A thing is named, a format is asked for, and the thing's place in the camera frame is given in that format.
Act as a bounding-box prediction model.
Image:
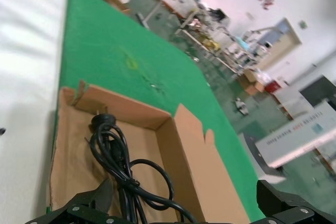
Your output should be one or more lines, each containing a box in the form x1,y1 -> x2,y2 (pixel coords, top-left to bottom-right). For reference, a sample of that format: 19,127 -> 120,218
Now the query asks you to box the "grey metal fixture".
234,98 -> 250,116

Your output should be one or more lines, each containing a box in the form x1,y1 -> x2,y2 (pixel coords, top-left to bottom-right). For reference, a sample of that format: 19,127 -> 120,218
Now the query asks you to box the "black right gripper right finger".
251,179 -> 336,224

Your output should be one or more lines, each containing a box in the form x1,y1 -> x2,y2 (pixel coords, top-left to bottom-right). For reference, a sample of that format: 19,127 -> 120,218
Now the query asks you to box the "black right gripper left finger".
26,178 -> 127,224

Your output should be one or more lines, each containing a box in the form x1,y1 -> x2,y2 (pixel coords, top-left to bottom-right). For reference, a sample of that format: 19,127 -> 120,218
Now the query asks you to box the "red bin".
264,81 -> 280,94

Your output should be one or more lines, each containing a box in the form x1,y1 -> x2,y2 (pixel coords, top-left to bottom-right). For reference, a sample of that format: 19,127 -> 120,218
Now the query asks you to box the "open cardboard carton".
240,69 -> 265,95

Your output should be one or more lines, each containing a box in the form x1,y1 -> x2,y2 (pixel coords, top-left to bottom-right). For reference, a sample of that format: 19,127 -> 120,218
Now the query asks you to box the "black power cable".
83,113 -> 198,224

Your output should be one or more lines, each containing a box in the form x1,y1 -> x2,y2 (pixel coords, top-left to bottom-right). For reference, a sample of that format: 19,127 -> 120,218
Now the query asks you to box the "green table cloth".
46,0 -> 266,224

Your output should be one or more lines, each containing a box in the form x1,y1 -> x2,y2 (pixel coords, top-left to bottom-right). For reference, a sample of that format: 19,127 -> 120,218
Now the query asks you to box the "empty open cardboard box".
47,79 -> 251,224

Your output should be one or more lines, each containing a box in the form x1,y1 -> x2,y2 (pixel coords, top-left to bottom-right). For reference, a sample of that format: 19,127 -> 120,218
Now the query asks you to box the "pipe frame workbench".
174,6 -> 259,78

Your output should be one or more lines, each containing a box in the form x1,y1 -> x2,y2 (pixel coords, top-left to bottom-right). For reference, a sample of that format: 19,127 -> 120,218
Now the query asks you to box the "clear plastic wrapper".
143,76 -> 165,91

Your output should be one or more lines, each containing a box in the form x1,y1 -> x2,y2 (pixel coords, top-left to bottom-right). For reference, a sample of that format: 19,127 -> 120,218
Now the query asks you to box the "beige door with frame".
258,17 -> 302,70

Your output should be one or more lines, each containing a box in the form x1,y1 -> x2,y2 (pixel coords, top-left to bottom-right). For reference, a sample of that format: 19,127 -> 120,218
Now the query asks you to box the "black panel on stand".
299,76 -> 336,108

